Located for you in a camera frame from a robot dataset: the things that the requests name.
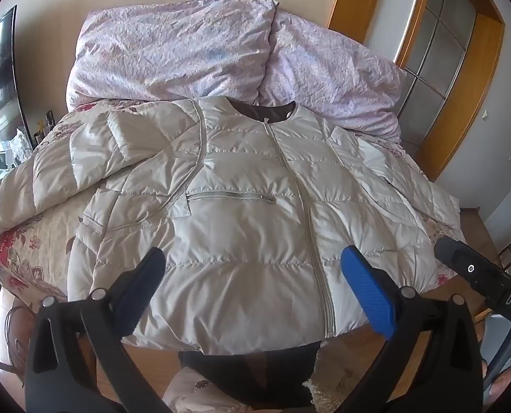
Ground floral bedspread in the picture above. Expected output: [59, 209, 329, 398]
[0, 98, 469, 306]

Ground person's dark trousers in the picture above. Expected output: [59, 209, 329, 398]
[178, 340, 320, 413]

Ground frosted glass sliding door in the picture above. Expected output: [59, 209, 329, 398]
[399, 0, 475, 149]

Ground pink floral cloth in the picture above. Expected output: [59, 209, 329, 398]
[163, 366, 256, 413]

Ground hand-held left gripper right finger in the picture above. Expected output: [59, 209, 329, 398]
[340, 245, 486, 413]

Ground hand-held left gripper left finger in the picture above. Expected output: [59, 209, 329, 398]
[23, 246, 167, 413]

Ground pink crinkled pillow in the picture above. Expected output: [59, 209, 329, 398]
[257, 11, 404, 142]
[66, 0, 279, 113]

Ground white puffer jacket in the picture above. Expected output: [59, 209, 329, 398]
[0, 96, 467, 356]

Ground desk clutter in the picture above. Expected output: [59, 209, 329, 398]
[10, 109, 60, 168]

